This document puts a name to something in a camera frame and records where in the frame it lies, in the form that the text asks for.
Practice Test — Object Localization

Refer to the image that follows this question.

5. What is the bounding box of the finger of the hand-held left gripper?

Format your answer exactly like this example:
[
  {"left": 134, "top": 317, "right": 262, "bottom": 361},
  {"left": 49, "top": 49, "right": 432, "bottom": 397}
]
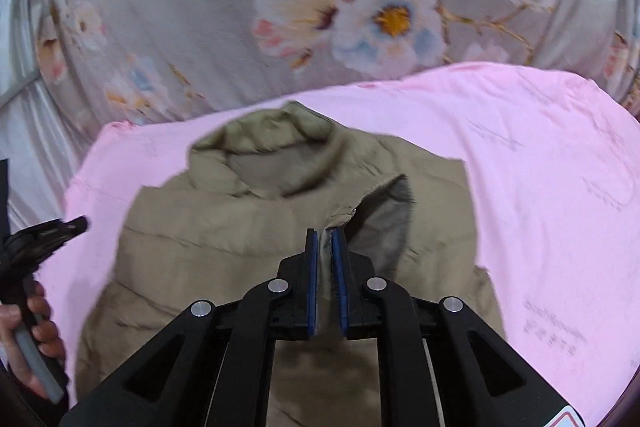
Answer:
[{"left": 10, "top": 216, "right": 90, "bottom": 264}]

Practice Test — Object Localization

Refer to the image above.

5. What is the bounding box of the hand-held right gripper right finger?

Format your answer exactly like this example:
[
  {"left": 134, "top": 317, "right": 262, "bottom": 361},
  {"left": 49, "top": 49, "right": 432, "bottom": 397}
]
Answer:
[{"left": 330, "top": 227, "right": 568, "bottom": 427}]

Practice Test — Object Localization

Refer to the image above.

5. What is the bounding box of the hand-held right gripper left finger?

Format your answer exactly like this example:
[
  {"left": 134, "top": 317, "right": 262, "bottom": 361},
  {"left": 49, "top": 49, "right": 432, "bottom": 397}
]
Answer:
[{"left": 59, "top": 229, "right": 320, "bottom": 427}]

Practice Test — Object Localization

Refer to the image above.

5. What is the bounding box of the khaki puffer jacket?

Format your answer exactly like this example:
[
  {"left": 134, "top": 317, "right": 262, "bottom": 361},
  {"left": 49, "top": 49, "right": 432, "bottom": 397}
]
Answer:
[{"left": 74, "top": 101, "right": 508, "bottom": 427}]

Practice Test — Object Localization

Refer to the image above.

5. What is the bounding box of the person's left hand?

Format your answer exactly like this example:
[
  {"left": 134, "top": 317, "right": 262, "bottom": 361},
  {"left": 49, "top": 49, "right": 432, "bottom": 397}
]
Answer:
[{"left": 0, "top": 281, "right": 67, "bottom": 400}]

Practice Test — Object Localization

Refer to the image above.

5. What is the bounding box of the pale grey satin cloth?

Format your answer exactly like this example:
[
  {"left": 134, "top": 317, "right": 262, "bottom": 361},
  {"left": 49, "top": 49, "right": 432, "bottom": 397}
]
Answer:
[{"left": 0, "top": 0, "right": 108, "bottom": 233}]

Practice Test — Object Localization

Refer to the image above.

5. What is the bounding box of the pink bed sheet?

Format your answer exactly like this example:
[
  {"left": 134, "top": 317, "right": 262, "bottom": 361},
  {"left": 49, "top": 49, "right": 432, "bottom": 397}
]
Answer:
[{"left": 37, "top": 61, "right": 640, "bottom": 427}]

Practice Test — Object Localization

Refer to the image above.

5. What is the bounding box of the grey floral blanket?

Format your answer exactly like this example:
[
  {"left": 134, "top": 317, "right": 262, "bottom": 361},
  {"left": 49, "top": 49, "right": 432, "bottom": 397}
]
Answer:
[{"left": 37, "top": 0, "right": 640, "bottom": 128}]

